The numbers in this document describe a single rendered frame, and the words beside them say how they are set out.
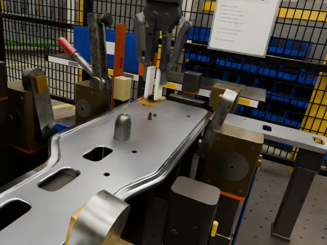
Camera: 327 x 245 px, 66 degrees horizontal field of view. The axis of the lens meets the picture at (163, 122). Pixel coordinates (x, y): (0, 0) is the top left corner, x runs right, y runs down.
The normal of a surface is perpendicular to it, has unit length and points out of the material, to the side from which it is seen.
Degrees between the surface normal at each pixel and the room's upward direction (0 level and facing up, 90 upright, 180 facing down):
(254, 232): 0
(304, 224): 0
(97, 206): 21
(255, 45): 90
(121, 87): 90
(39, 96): 78
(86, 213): 41
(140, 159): 0
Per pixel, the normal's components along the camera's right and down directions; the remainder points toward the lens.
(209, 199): 0.13, -0.92
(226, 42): -0.37, 0.29
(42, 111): 0.93, 0.05
